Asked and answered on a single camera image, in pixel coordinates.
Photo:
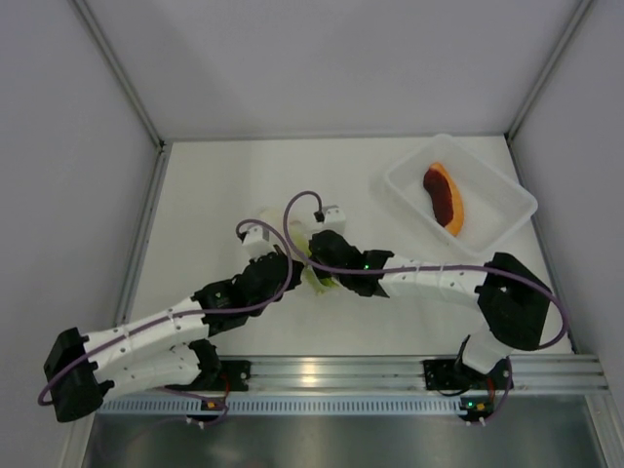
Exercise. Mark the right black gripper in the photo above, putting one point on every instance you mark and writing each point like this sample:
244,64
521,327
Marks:
324,275

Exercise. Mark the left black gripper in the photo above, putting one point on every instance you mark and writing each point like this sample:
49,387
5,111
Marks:
295,273

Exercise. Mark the green fake celery stalk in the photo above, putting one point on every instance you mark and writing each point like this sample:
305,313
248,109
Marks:
318,285

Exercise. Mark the clear zip top bag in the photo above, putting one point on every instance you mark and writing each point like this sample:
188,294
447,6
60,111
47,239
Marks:
299,232

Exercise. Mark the orange purple fake fruit slice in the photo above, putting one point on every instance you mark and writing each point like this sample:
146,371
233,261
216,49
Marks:
446,200

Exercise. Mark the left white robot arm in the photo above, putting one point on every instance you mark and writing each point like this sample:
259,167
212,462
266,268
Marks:
169,348

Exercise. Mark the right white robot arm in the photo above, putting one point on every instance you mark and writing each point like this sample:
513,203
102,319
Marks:
513,302

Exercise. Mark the translucent plastic bin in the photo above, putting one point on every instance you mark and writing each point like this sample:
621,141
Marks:
467,204

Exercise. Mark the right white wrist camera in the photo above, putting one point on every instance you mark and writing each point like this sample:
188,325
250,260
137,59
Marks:
330,218

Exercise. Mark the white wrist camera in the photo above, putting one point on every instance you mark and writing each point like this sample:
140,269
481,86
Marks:
330,218
256,242

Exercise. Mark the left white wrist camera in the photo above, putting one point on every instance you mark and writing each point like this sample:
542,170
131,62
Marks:
256,242

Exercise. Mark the aluminium mounting rail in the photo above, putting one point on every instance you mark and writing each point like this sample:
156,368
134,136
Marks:
532,374

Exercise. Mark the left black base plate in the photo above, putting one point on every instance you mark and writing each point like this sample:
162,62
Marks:
233,376

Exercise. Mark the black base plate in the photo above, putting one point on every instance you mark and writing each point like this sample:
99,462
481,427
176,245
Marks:
233,376
441,374

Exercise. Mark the white slotted cable duct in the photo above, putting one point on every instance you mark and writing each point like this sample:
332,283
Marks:
294,405

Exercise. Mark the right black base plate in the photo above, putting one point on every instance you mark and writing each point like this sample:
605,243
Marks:
441,374

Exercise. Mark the left aluminium frame post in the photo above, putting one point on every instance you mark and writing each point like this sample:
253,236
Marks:
88,18

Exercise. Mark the aluminium frame post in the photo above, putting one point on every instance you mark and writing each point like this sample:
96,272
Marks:
547,70
88,18

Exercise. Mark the right aluminium frame post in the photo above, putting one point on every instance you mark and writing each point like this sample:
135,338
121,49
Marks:
547,70

